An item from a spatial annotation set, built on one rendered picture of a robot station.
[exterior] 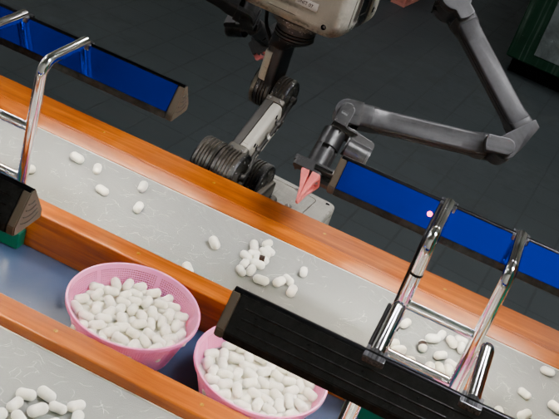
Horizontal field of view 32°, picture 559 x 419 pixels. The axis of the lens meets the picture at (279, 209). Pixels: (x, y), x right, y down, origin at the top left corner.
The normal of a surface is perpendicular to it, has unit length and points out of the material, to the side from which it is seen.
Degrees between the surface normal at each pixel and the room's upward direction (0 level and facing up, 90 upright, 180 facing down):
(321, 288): 0
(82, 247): 90
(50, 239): 90
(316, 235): 0
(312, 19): 90
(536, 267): 58
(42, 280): 0
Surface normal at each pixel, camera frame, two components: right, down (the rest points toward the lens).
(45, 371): 0.29, -0.82
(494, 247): -0.14, -0.10
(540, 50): -0.42, 0.36
